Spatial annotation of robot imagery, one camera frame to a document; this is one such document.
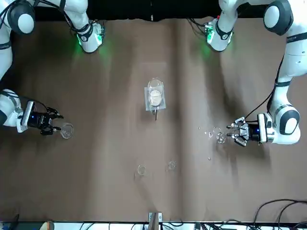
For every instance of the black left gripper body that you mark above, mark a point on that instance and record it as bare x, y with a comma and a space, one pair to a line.
253, 133

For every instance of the clear glass conical flask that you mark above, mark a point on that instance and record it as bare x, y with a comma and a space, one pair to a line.
67, 131

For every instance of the aluminium camera post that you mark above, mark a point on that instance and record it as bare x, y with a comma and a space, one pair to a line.
154, 221

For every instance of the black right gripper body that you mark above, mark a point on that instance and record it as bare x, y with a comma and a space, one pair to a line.
39, 121

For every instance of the small clear glass vessel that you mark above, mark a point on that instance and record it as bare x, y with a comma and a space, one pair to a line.
141, 169
171, 165

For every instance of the clear glass beaker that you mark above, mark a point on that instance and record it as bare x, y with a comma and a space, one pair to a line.
156, 86

